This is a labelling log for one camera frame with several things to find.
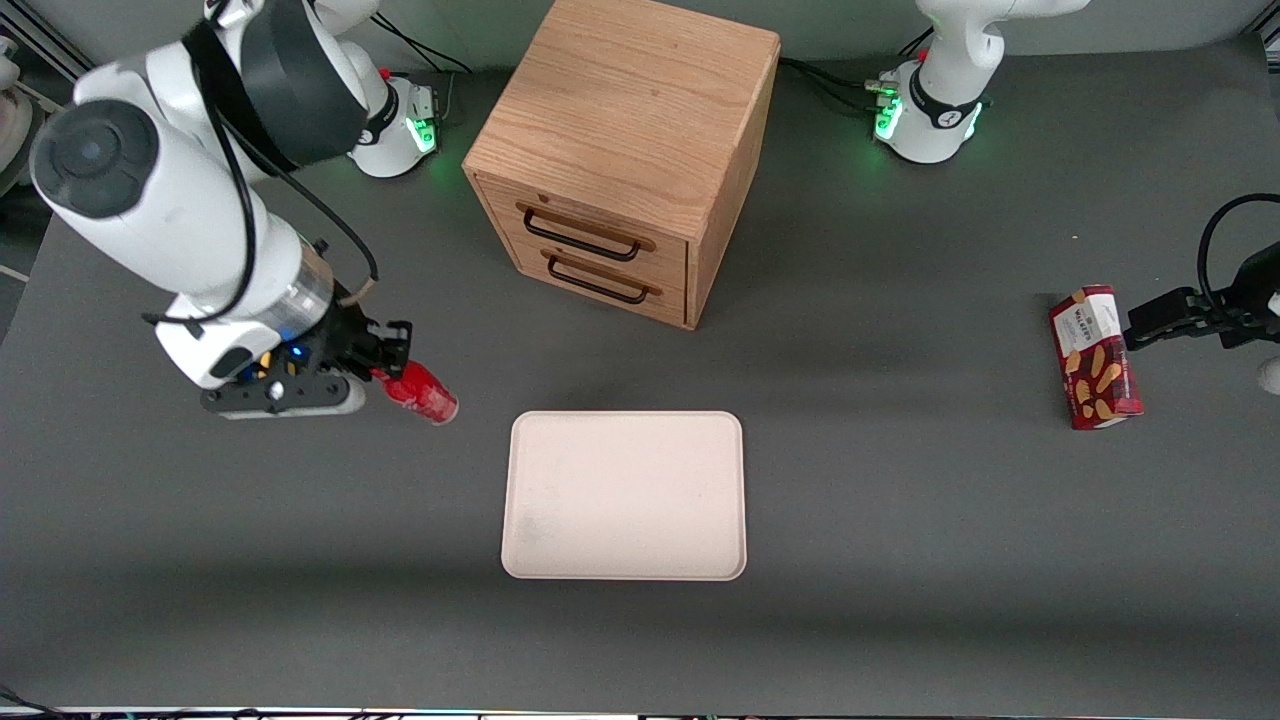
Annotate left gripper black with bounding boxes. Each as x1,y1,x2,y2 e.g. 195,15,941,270
1124,244,1280,352

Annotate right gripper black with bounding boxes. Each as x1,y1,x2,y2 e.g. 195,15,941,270
255,304,414,385

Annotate red coke bottle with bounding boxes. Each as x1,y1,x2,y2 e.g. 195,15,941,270
372,360,460,427

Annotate beige rectangular tray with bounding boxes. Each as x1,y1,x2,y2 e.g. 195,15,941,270
501,411,748,582

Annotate red cookie box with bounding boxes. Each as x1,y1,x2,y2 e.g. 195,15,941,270
1048,285,1144,431

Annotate wooden two-drawer cabinet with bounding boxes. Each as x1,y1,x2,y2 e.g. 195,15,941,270
462,0,782,331

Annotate beige round background object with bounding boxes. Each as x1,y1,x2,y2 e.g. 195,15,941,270
0,38,47,191

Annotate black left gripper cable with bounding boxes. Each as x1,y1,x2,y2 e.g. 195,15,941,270
1197,193,1280,306

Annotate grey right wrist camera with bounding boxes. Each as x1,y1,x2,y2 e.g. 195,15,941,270
199,374,367,420

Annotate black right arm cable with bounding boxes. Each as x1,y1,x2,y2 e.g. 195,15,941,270
140,20,380,327

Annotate black wire drawer handle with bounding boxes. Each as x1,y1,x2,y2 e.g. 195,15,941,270
516,202,658,263
541,250,663,305

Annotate black right base cables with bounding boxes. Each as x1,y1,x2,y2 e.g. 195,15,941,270
378,18,477,77

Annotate black base cables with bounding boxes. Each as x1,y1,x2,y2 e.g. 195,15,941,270
778,55,893,113
378,18,477,77

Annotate black left base cables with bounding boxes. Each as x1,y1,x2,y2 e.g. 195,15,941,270
778,55,893,113

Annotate aluminium frame rail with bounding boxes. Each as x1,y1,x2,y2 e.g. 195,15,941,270
0,0,93,77

